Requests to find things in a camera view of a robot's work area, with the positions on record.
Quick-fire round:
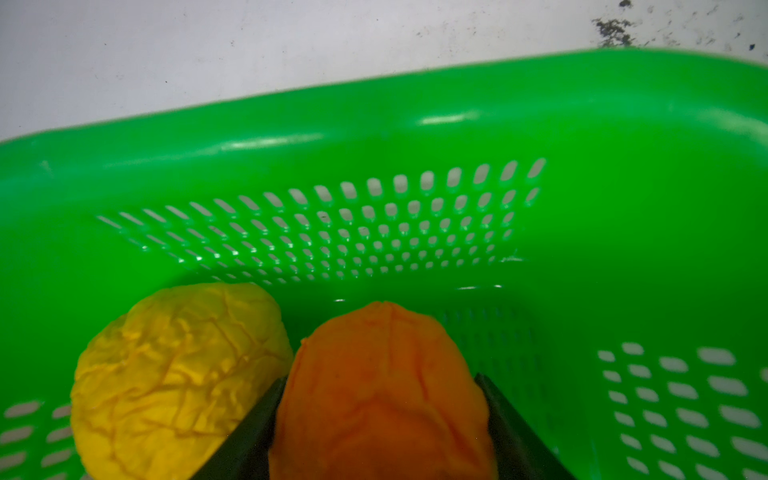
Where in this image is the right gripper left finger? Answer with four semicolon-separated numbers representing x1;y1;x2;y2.
191;377;287;480

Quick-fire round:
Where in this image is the green plastic basket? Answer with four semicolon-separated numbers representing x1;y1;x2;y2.
1;49;767;479

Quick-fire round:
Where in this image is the yellow fruit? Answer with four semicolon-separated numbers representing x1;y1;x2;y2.
70;283;294;479

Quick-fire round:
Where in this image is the orange fruit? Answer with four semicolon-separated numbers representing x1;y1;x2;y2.
269;302;498;479

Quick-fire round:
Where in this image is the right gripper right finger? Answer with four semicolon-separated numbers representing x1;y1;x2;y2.
475;373;576;480

